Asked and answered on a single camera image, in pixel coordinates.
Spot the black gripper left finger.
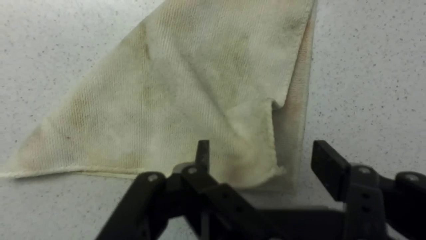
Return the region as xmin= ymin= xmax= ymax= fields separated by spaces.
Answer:
xmin=94 ymin=138 xmax=277 ymax=240

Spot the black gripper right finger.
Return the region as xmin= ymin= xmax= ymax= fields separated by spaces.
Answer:
xmin=310 ymin=138 xmax=426 ymax=240

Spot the stained beige cloth towel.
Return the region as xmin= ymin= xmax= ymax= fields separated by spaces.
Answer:
xmin=0 ymin=0 xmax=319 ymax=192

